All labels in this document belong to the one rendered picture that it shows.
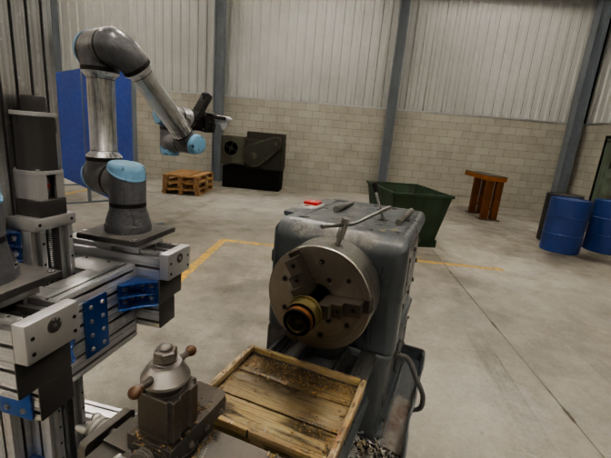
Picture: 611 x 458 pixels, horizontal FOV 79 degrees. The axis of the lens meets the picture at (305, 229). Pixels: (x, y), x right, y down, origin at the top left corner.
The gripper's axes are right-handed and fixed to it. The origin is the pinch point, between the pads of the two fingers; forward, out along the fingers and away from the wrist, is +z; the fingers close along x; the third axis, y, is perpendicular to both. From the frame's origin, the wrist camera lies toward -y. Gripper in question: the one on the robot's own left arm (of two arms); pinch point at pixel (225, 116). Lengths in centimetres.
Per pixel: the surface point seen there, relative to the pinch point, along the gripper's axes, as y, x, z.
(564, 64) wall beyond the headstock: -241, 50, 1114
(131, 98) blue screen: 28, -369, 180
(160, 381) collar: 32, 93, -96
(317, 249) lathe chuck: 24, 85, -42
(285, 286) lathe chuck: 39, 78, -44
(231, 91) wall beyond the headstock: -3, -694, 680
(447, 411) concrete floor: 142, 127, 86
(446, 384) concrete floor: 143, 120, 112
